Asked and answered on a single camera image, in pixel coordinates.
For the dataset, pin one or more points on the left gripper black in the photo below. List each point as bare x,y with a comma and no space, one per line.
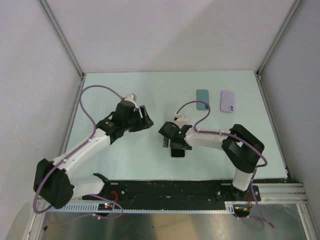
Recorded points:
145,122

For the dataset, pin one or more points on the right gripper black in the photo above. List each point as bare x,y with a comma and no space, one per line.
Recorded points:
175,147

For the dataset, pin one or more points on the clear phone case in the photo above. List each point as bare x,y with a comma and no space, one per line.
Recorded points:
178,157

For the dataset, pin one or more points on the purple phone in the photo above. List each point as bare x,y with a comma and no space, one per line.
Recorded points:
227,101

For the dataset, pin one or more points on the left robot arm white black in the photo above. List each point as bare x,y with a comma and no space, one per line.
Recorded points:
55,179

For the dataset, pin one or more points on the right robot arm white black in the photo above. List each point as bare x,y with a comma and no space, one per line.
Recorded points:
242,148

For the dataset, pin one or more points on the teal phone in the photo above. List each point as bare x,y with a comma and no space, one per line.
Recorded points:
202,99

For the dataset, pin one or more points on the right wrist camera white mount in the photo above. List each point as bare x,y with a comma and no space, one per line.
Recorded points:
180,118

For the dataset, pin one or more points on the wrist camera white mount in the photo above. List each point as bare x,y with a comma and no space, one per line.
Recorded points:
131,98
180,118

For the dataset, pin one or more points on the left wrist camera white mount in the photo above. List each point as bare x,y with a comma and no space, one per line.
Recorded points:
131,98

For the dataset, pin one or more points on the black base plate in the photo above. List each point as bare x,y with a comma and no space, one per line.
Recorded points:
174,194

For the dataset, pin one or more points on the white slotted cable duct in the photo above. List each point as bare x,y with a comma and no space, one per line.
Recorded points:
103,207

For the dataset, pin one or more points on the left aluminium corner post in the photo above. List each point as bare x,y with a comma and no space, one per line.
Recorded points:
49,14

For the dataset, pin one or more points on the aluminium corner post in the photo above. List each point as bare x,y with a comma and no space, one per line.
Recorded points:
280,34
49,14

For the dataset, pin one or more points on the aluminium frame rail front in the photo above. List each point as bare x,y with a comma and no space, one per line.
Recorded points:
282,191

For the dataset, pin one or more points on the right aluminium corner post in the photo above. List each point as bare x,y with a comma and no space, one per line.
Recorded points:
280,34

